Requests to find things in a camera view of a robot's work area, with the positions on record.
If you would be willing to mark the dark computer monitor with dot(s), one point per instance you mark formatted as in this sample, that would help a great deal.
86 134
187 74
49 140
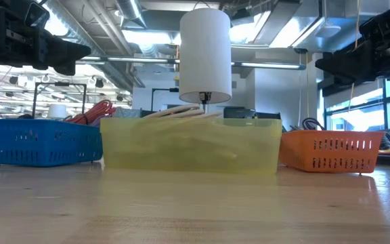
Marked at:
239 112

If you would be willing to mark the yellow translucent plastic bin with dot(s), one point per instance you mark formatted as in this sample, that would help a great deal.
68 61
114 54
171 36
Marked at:
195 149

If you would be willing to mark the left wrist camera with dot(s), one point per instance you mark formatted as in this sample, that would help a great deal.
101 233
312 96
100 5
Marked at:
37 15

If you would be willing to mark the suspended linear ceiling light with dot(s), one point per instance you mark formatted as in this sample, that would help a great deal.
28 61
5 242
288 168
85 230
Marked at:
137 60

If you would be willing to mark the black metal gantry frame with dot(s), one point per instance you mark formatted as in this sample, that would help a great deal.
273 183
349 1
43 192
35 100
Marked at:
162 89
59 84

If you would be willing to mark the white cylindrical lamp shade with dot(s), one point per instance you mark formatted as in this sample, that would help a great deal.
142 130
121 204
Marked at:
205 54

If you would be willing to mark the orange plastic basket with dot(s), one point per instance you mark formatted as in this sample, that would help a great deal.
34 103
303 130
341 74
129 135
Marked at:
330 152

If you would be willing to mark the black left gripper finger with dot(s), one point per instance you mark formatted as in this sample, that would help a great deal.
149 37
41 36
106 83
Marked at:
66 52
65 70

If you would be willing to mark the white background lamp shade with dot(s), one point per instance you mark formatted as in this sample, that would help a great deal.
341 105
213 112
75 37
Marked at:
57 112

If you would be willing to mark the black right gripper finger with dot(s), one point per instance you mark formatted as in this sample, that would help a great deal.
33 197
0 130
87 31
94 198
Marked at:
350 62

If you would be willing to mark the blue plastic basket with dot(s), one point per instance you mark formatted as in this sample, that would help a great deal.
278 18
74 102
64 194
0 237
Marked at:
39 142

